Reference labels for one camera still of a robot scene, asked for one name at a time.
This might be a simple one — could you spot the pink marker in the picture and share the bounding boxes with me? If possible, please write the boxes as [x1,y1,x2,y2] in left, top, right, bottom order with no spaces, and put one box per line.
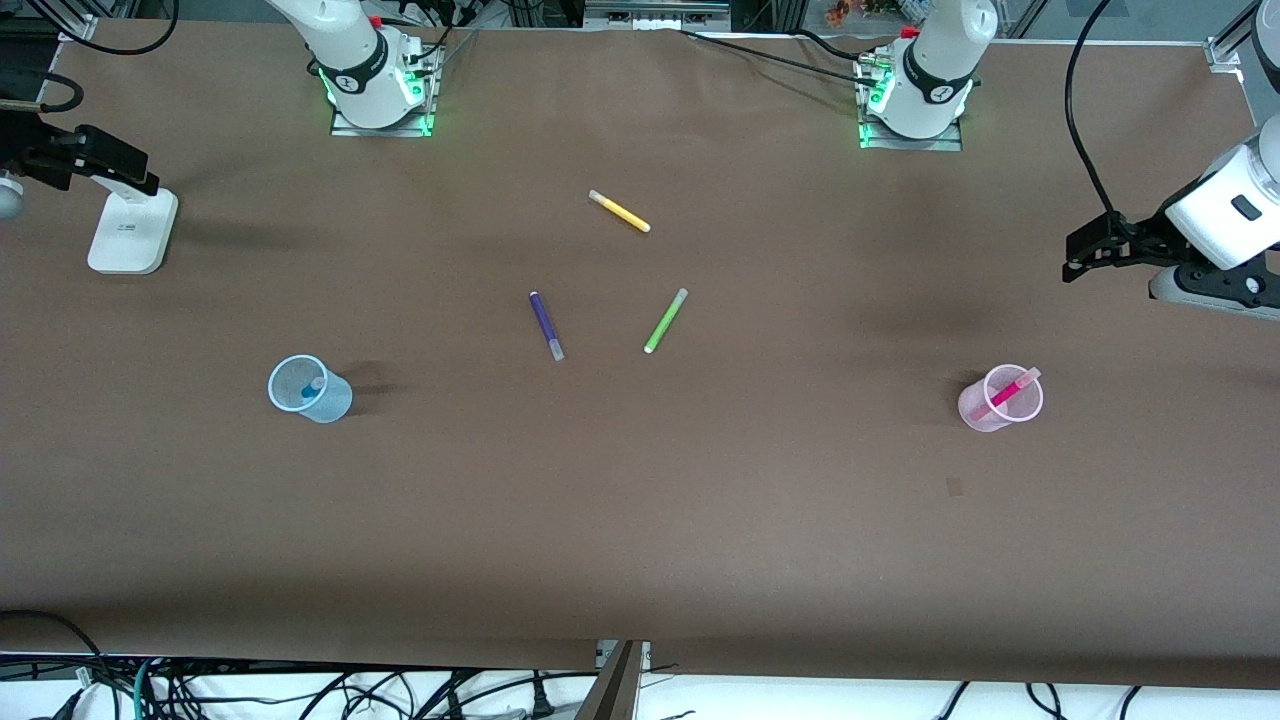
[985,367,1043,412]

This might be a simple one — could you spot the white stand with base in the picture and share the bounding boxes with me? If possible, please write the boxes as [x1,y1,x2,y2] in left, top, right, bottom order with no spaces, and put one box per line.
[88,175,179,275]

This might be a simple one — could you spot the pink plastic cup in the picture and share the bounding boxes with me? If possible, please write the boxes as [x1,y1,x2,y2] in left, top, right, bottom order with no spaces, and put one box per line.
[958,364,1044,433]

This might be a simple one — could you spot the blue plastic cup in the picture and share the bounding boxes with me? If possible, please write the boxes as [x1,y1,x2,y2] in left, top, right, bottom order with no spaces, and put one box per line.
[267,354,353,424]

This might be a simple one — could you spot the purple marker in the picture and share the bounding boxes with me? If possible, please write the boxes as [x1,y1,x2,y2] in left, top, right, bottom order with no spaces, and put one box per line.
[529,291,566,362]

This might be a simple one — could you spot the green marker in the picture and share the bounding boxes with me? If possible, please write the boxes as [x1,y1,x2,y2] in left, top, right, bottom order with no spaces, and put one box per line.
[643,288,690,355]

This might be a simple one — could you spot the yellow marker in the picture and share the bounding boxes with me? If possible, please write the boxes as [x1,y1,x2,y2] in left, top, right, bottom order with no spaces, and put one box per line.
[588,189,652,234]

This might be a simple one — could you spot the grey power strip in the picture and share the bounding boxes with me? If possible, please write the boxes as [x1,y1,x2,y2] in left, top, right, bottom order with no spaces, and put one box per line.
[585,0,732,30]

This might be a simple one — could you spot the wooden table beam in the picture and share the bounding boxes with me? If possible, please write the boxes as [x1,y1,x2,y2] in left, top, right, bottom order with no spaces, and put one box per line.
[575,640,647,720]

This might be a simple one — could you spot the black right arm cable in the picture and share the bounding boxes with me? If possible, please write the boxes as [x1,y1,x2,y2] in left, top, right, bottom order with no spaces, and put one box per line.
[0,0,181,113]

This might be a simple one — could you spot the black cable across table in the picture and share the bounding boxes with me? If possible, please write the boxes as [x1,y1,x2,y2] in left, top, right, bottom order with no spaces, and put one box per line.
[680,28,881,86]

